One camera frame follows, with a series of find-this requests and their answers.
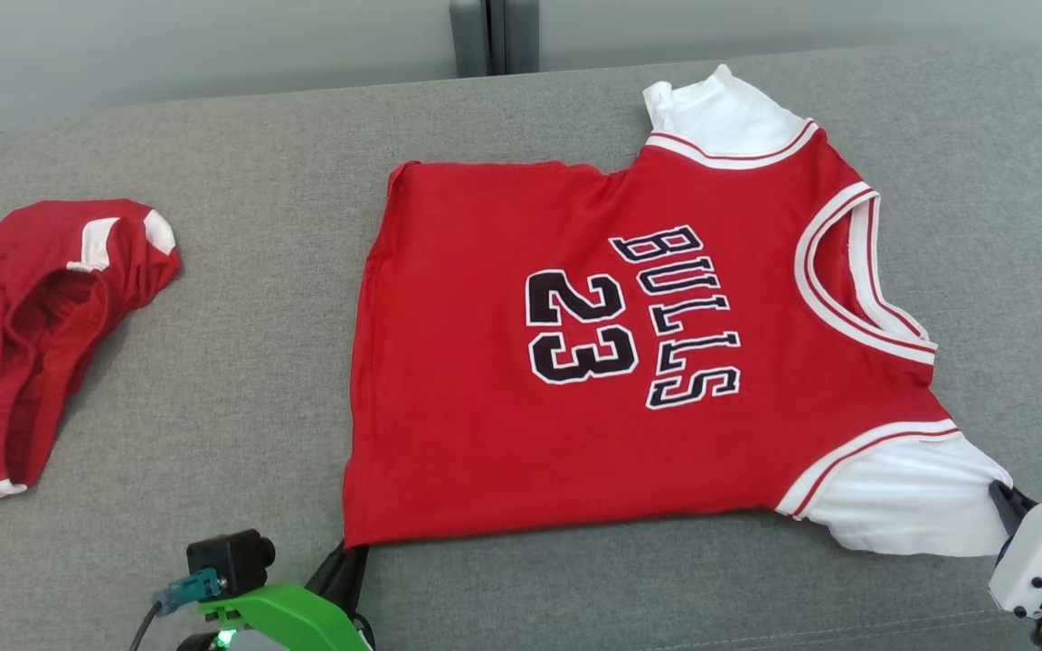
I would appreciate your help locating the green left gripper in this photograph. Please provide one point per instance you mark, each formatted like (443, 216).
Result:
(295, 624)

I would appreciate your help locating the red Bulls 23 jersey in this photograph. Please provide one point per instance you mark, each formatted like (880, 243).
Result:
(485, 362)

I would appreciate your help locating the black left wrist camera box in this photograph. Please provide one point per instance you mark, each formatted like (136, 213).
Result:
(227, 561)

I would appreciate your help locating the grey metal frame post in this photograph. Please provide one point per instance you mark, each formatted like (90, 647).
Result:
(471, 36)

